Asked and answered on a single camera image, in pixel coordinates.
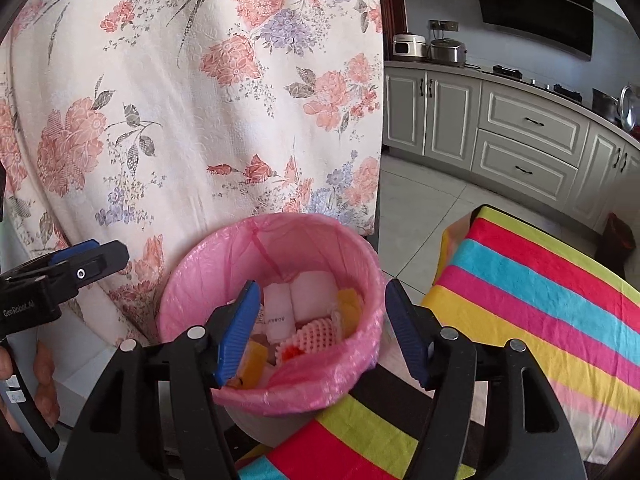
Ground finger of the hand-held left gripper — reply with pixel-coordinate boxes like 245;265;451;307
0;240;99;283
20;241;130;306

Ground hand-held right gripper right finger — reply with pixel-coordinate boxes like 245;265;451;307
385;279;586;480

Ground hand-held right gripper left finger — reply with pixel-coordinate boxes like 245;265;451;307
56;280;262;480

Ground plain yellow sponge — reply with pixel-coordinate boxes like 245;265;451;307
336;287;364;333

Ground pink foam net sleeve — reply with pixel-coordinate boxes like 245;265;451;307
280;310;346;361

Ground white foam block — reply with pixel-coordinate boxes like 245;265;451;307
290;270;338;326

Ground trash bin with pink bag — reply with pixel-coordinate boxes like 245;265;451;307
157;212;387;443

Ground person's left hand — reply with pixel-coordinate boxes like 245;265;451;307
0;342;62;433

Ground colourful striped tablecloth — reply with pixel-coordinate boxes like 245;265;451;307
237;204;640;480

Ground floral printed curtain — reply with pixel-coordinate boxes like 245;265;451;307
0;0;386;346

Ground brown floor bin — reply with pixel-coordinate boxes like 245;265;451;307
600;212;638;276

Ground white lower kitchen cabinets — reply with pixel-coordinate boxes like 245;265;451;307
382;62;640;236

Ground black gas stove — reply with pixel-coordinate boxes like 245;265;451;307
492;64;583;103

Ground silver rice cooker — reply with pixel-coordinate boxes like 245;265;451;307
429;37;468;67

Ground white rice cooker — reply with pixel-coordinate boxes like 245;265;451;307
392;33;428;62

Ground dark cooking pot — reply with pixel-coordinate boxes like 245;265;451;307
591;88;621;121

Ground steel basin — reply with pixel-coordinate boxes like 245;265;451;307
618;86;638;131

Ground black range hood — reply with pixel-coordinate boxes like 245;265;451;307
470;0;596;56

